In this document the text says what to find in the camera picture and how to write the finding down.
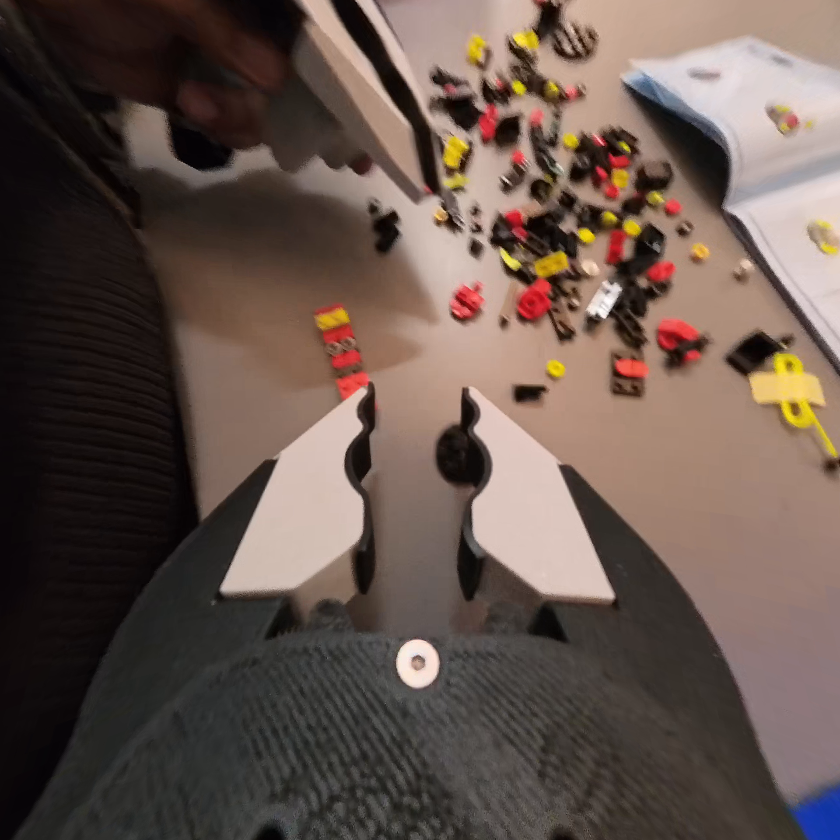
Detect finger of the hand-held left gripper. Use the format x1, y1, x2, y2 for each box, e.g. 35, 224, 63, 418
358, 0, 443, 196
293, 0, 435, 202

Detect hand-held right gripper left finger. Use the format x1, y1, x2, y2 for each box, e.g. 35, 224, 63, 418
218, 382, 378, 603

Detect pile of lego pieces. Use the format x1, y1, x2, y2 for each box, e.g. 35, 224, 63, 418
430, 29, 686, 349

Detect black lego slope brick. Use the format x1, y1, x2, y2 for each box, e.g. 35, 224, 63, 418
724, 330, 786, 376

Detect person's left hand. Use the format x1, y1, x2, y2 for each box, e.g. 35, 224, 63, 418
39, 0, 304, 151

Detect red rounded lego plate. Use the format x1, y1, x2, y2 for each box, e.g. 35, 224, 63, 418
516, 278, 554, 322

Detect black plate with red tile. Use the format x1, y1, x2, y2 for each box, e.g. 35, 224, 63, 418
609, 353, 651, 399

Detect instruction booklet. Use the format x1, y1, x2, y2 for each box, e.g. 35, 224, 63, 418
620, 36, 840, 376

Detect red black lego claw assembly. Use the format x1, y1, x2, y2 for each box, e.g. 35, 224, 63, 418
655, 318, 711, 366

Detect blue plastic bin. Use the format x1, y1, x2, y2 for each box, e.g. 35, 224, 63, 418
789, 786, 840, 840

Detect red yellow lego assembly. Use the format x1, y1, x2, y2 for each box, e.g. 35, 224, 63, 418
313, 302, 377, 403

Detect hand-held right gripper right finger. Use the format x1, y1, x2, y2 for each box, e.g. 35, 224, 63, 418
457, 386, 618, 605

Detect yellow string with tape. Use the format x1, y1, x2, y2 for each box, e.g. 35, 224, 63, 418
748, 351, 840, 473

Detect black round lego plate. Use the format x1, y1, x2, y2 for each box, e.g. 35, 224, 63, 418
436, 423, 492, 485
553, 21, 599, 61

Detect person's left forearm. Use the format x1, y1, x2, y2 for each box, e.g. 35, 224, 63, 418
0, 0, 199, 840

